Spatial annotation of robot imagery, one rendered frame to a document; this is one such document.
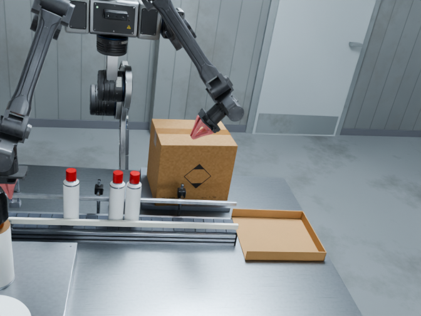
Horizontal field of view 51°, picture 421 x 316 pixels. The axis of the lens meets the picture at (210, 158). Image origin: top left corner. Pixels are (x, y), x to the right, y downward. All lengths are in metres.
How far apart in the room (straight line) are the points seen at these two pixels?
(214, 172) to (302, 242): 0.43
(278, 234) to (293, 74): 3.00
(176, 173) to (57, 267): 0.56
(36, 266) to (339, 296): 0.97
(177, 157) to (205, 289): 0.50
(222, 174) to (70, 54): 2.65
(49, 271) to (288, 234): 0.89
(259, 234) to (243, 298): 0.35
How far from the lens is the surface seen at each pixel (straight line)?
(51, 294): 1.35
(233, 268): 1.54
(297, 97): 4.69
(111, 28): 1.97
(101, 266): 1.50
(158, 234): 1.56
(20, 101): 1.36
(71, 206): 1.54
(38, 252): 1.48
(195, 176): 1.70
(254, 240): 1.68
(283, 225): 1.80
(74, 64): 4.16
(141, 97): 4.28
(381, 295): 3.03
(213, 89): 1.49
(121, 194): 1.50
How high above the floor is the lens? 1.83
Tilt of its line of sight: 27 degrees down
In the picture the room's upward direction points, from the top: 9 degrees clockwise
